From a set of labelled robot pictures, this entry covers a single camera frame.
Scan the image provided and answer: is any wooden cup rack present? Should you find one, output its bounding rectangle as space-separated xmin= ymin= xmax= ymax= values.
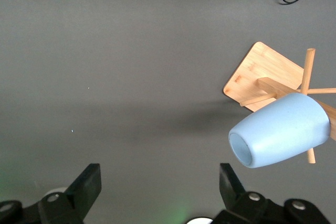
xmin=222 ymin=41 xmax=336 ymax=164

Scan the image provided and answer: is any light blue cup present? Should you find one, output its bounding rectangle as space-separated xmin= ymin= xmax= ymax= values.
xmin=227 ymin=92 xmax=331 ymax=169

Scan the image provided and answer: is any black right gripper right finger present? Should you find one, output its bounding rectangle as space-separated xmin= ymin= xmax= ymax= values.
xmin=219 ymin=163 xmax=269 ymax=221

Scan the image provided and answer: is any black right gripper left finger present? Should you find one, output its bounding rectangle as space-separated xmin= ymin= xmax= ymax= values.
xmin=38 ymin=163 xmax=102 ymax=224

